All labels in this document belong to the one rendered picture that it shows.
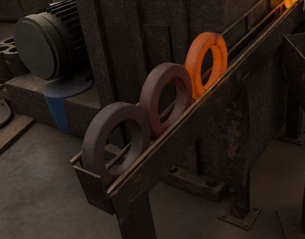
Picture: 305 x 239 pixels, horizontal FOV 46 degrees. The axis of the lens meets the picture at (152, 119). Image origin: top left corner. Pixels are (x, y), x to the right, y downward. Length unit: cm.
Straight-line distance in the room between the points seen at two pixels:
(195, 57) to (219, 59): 15
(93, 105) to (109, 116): 122
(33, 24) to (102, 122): 146
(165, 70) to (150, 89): 6
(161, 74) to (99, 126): 21
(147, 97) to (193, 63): 18
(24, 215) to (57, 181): 23
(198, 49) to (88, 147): 40
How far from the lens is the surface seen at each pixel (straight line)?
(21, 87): 243
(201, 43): 95
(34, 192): 187
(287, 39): 114
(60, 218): 167
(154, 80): 81
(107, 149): 187
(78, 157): 77
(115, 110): 72
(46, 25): 209
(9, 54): 258
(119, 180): 75
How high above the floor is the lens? 110
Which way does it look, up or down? 30 degrees down
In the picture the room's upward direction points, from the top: 9 degrees counter-clockwise
